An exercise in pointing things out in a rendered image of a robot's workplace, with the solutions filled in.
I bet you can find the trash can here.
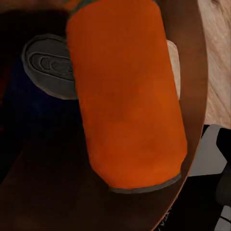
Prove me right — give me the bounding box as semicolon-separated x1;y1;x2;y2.
0;0;209;231

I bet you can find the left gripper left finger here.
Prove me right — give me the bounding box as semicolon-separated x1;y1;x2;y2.
0;128;25;185

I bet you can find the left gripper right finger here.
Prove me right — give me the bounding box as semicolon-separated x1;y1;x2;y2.
216;127;231;166

